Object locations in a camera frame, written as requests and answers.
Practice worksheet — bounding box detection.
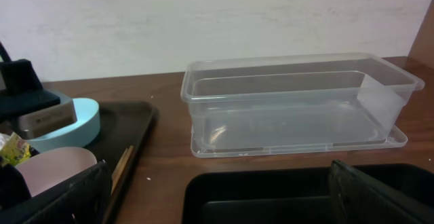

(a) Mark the wooden chopstick inner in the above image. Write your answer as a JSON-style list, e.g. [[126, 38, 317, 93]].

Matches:
[[112, 148, 129, 180]]

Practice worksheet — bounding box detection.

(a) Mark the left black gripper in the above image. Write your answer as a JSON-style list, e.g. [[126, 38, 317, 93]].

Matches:
[[1, 59, 60, 210]]

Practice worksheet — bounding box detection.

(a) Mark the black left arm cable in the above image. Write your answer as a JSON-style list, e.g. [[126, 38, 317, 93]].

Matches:
[[0, 42, 12, 64]]

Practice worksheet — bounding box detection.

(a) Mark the wooden chopstick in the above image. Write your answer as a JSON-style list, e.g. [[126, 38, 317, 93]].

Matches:
[[112, 148, 129, 180], [111, 145, 134, 193]]

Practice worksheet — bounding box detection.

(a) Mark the clear plastic container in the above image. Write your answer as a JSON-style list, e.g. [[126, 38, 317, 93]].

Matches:
[[180, 53, 425, 158]]

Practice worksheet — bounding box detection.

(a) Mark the green orange snack wrapper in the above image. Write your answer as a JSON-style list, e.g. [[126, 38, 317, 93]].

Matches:
[[1, 132, 31, 166]]

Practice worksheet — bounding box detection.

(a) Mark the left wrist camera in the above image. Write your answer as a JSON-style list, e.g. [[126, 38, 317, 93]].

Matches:
[[10, 90, 77, 139]]

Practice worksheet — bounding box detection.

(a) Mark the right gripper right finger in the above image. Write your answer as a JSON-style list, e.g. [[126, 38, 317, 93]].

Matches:
[[328, 160, 433, 224]]

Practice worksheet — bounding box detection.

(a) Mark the light blue bowl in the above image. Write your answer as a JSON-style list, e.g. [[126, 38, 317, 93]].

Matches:
[[27, 98, 100, 153]]

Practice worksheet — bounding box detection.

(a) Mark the dark brown serving tray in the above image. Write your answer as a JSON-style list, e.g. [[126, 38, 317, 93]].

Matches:
[[87, 102, 158, 223]]

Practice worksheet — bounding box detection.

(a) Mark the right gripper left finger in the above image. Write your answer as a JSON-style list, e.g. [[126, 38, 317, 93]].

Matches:
[[1, 162, 112, 224]]

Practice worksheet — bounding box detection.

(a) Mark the pink bowl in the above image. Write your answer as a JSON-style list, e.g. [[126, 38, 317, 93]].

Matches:
[[16, 147, 97, 197]]

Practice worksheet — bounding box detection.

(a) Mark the wooden chopstick outer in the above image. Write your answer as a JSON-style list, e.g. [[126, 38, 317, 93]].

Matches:
[[111, 145, 134, 193]]

